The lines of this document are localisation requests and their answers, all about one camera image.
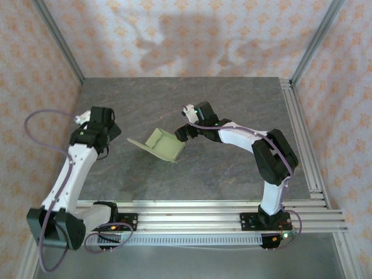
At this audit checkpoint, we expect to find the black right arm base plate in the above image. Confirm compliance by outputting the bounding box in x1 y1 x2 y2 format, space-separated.
239 212 292 232

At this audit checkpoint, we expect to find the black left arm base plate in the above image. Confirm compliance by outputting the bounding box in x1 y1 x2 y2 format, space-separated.
110 213 139 233

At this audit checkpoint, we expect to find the narrow aluminium table edge rail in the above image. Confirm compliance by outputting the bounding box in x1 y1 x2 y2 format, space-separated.
75 199 331 210

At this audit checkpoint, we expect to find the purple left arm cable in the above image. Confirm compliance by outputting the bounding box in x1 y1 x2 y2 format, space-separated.
24 109 134 273

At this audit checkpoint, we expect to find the aluminium side rail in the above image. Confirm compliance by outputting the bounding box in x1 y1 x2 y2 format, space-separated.
280 78 331 209

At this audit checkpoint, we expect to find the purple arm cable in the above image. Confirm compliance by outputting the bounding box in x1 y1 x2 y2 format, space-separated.
24 109 134 273
181 106 305 251

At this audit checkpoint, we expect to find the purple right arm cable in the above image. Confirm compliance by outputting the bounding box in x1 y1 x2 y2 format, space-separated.
181 106 305 251

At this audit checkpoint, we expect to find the wide aluminium cross beam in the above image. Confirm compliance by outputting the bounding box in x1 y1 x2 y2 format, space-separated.
30 208 349 235

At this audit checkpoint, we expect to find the slotted grey cable duct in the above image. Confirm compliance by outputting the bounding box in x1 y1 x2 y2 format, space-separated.
84 234 264 246

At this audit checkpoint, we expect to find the aluminium left frame post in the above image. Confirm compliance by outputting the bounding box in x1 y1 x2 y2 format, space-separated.
31 0 86 85

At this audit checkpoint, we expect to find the light green paper box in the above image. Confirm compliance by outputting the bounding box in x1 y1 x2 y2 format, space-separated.
127 127 187 164

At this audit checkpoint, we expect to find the aluminium frame post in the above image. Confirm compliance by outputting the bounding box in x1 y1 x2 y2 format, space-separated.
289 0 346 85
31 0 86 85

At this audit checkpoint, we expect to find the aluminium right frame post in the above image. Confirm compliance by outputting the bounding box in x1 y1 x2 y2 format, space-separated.
289 0 346 85

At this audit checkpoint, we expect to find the grey metal bottom plate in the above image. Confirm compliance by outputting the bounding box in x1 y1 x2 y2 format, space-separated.
33 244 348 279

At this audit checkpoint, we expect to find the orange patterned white curtain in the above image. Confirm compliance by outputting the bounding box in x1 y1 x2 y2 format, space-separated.
0 0 372 279

